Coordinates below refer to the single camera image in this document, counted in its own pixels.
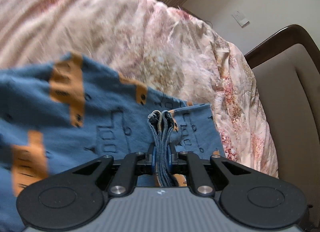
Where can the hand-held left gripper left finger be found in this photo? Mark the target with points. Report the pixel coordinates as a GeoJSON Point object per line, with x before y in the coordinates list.
{"type": "Point", "coordinates": [153, 158]}

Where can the floral pink bed blanket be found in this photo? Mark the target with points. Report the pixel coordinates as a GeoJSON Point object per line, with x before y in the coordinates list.
{"type": "Point", "coordinates": [150, 34]}

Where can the brown padded headboard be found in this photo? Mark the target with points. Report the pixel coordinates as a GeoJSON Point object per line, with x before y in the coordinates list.
{"type": "Point", "coordinates": [287, 97]}

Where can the white wall socket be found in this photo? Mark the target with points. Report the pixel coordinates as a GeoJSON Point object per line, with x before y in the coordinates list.
{"type": "Point", "coordinates": [240, 18]}

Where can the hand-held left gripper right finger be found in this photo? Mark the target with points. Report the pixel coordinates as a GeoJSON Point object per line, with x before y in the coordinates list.
{"type": "Point", "coordinates": [171, 159]}

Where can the blue pants with orange print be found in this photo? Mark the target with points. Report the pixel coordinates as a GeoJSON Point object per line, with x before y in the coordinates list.
{"type": "Point", "coordinates": [100, 112]}

